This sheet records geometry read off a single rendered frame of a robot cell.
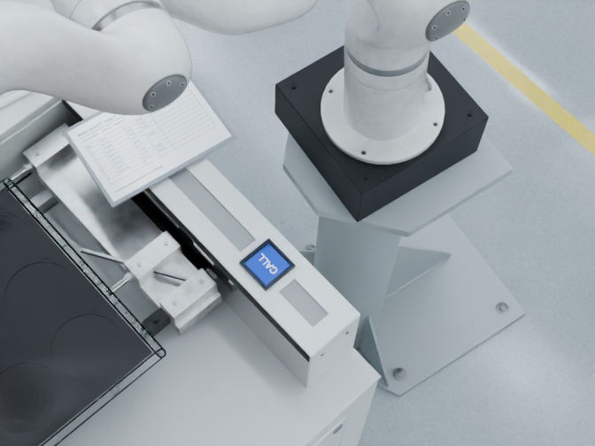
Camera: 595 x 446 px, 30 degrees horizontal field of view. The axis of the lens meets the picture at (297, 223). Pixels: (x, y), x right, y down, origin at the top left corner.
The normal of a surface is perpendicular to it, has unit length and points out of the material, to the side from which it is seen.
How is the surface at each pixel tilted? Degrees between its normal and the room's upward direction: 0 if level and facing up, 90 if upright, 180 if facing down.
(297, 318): 0
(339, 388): 0
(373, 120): 90
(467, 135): 90
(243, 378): 0
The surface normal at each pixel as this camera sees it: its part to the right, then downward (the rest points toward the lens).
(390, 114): 0.10, 0.89
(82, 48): -0.07, 0.38
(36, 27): 0.25, 0.00
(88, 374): 0.03, -0.43
